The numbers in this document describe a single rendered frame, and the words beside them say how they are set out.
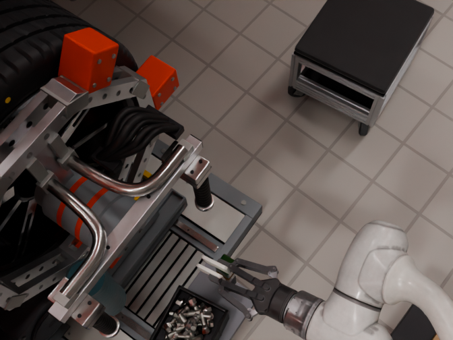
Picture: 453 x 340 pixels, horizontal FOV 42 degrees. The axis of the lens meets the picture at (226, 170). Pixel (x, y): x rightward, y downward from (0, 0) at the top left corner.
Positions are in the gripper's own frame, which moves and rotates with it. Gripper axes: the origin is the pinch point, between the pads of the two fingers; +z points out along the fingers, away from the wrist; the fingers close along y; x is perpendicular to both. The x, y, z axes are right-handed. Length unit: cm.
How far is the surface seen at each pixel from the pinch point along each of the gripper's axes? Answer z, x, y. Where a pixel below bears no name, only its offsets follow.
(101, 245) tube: 5.3, -33.4, 12.0
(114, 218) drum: 12.2, -25.2, 5.1
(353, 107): 11, 54, -85
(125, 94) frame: 20.4, -35.2, -16.6
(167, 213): 47, 45, -19
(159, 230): 45, 43, -12
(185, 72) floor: 80, 51, -76
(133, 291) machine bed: 47, 54, 8
